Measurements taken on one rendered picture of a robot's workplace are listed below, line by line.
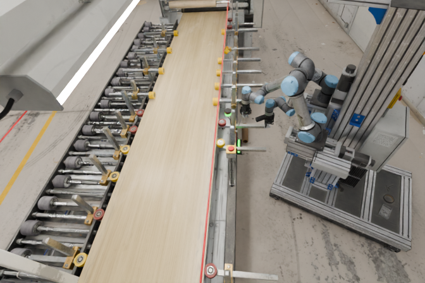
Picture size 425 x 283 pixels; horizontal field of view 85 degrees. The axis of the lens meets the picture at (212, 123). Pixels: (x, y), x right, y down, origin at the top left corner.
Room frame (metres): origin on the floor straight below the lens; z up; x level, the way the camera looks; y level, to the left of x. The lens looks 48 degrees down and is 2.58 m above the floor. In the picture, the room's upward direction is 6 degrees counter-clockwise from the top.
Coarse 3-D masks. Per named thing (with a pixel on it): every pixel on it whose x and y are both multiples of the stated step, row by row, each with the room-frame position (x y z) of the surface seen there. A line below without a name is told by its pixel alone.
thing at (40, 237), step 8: (160, 40) 3.61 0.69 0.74; (144, 48) 3.42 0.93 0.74; (128, 80) 2.62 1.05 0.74; (136, 80) 2.60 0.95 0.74; (144, 80) 2.58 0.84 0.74; (104, 144) 1.55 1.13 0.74; (120, 144) 1.53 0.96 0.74; (88, 160) 1.36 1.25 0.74; (104, 160) 1.34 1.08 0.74; (112, 160) 1.33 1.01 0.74; (104, 192) 1.00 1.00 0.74; (64, 200) 0.97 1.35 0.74; (72, 200) 0.96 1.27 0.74; (88, 200) 0.94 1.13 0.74; (96, 200) 0.94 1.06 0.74; (48, 224) 0.77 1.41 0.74; (56, 224) 0.77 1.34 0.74; (64, 224) 0.76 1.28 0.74; (72, 224) 0.75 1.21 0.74; (80, 224) 0.74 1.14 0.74; (40, 240) 0.66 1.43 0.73; (56, 240) 0.64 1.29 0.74; (64, 240) 0.64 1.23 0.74; (72, 240) 0.63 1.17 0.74; (80, 240) 0.62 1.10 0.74; (8, 280) 0.40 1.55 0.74; (16, 280) 0.40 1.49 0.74; (24, 280) 0.39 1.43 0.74
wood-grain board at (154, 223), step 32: (192, 32) 3.44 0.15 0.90; (192, 64) 2.57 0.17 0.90; (160, 96) 2.02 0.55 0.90; (192, 96) 1.96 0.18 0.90; (160, 128) 1.54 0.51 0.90; (192, 128) 1.49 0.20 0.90; (128, 160) 1.20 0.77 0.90; (160, 160) 1.16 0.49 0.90; (192, 160) 1.12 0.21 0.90; (128, 192) 0.89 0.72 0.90; (160, 192) 0.86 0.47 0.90; (192, 192) 0.83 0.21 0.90; (128, 224) 0.64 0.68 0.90; (160, 224) 0.62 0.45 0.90; (192, 224) 0.59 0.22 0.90; (96, 256) 0.45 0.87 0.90; (128, 256) 0.43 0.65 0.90; (160, 256) 0.41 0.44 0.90; (192, 256) 0.39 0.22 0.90
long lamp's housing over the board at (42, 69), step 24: (96, 0) 0.64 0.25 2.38; (120, 0) 0.70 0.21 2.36; (72, 24) 0.51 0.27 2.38; (96, 24) 0.55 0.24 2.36; (24, 48) 0.43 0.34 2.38; (48, 48) 0.42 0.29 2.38; (72, 48) 0.45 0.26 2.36; (0, 72) 0.35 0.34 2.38; (24, 72) 0.34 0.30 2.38; (48, 72) 0.36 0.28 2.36; (72, 72) 0.40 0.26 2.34; (0, 96) 0.35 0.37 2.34; (24, 96) 0.34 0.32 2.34; (48, 96) 0.33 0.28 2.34
